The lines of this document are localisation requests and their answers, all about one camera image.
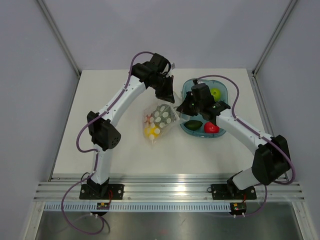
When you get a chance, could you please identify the green apple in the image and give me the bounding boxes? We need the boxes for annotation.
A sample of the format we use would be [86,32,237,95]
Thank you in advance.
[210,88,222,102]

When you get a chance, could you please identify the aluminium mounting rail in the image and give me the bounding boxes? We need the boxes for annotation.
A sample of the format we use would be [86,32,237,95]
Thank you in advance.
[33,174,305,203]

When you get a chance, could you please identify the right small circuit board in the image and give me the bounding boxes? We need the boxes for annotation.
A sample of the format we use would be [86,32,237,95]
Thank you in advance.
[230,202,247,213]

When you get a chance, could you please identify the smooth red apple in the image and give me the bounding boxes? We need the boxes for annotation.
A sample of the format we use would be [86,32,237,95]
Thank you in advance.
[203,122,220,134]

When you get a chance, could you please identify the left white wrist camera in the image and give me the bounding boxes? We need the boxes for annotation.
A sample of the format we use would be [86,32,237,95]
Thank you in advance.
[170,62,176,70]

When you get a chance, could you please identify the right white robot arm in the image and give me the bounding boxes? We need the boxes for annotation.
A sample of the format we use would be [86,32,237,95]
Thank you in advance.
[177,83,292,198]

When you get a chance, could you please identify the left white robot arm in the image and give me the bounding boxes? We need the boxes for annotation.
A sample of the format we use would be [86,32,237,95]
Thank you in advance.
[86,53,175,199]

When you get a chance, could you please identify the yellow fruit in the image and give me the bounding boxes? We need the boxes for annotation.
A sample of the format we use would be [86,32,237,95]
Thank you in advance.
[144,126,161,141]

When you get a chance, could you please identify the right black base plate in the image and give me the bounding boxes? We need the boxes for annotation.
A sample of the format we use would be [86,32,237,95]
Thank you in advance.
[209,183,257,200]

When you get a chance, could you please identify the white slotted cable duct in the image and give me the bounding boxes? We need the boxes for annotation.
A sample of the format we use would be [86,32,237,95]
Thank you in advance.
[44,202,244,214]

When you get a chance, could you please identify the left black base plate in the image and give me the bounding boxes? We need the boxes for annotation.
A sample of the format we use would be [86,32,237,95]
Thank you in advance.
[79,184,125,200]

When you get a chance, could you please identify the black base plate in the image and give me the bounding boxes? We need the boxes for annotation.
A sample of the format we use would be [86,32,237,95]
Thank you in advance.
[209,183,257,200]
[79,184,125,200]

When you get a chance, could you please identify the small circuit board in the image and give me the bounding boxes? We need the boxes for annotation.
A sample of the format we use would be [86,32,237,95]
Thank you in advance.
[96,202,110,210]
[230,202,247,213]

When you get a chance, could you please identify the left aluminium frame post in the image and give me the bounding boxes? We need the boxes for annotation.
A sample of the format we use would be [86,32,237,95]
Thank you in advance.
[35,0,82,79]

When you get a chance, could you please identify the wrinkled red fruit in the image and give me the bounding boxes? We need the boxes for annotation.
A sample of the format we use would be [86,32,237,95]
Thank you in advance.
[144,114,154,124]

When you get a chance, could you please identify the dark green avocado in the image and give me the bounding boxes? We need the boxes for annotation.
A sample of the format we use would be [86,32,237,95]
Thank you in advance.
[183,120,203,131]

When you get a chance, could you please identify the left small circuit board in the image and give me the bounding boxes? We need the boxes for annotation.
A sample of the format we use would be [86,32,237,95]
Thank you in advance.
[96,202,110,210]

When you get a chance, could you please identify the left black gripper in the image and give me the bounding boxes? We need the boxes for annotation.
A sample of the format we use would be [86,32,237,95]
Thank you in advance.
[149,74,175,104]

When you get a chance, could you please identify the clear dotted zip bag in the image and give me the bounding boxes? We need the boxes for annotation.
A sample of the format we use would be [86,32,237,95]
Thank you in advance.
[142,91,183,145]

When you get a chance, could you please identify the aluminium frame post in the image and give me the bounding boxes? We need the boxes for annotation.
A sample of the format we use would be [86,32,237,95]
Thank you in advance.
[35,0,82,79]
[252,0,299,77]

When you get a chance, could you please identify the teal plastic tray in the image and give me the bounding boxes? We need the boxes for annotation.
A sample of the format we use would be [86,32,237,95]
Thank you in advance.
[179,79,228,138]

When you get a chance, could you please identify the right aluminium frame post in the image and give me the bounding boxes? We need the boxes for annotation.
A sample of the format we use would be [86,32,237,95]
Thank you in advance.
[252,0,299,77]

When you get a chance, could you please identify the green netted melon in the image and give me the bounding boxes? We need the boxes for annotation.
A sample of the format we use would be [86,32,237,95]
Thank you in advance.
[152,104,178,129]

